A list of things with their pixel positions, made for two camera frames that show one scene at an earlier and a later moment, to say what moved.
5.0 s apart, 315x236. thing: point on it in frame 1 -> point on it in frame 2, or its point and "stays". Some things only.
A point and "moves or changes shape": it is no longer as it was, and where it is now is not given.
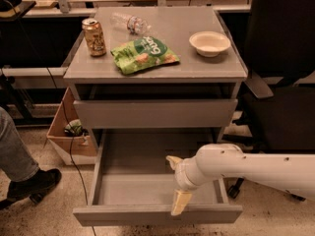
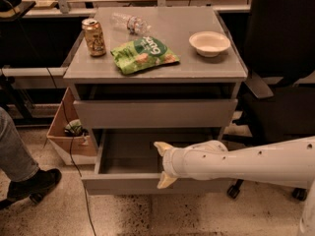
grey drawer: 134,182 moves or changes shape
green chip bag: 142,53 stays
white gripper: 181,175 -> 171,161
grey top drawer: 211,113 stays
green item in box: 74,129 stays
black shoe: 33,188 stays
